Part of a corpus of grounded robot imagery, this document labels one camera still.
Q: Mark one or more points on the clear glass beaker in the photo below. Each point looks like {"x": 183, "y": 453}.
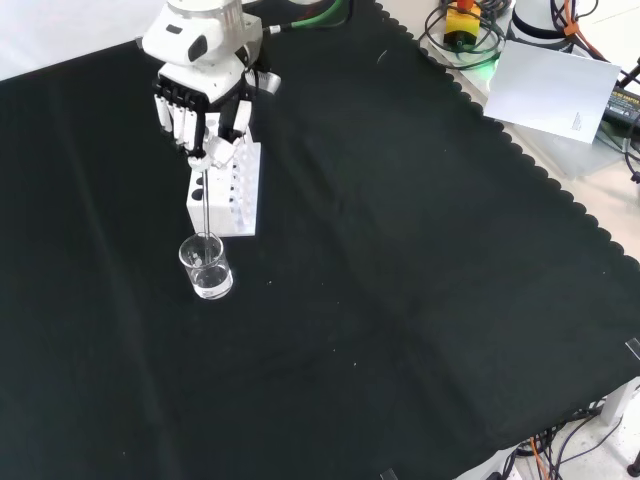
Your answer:
{"x": 211, "y": 287}

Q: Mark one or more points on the white bench leg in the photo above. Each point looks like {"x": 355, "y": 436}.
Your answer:
{"x": 620, "y": 402}

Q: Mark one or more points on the black power adapter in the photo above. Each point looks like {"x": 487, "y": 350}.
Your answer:
{"x": 625, "y": 107}

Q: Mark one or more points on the white test tube rack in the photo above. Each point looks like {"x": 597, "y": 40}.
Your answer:
{"x": 225, "y": 215}

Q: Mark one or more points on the black bench cloth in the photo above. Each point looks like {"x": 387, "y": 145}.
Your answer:
{"x": 400, "y": 250}

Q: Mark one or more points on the clear cloth clip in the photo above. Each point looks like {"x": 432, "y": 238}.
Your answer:
{"x": 387, "y": 474}
{"x": 633, "y": 349}

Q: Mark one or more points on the yellow stop button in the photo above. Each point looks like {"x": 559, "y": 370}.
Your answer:
{"x": 457, "y": 22}

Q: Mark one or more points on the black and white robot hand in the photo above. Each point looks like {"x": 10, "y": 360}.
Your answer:
{"x": 200, "y": 82}

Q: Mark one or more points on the clear glass rod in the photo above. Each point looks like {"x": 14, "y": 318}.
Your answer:
{"x": 206, "y": 210}

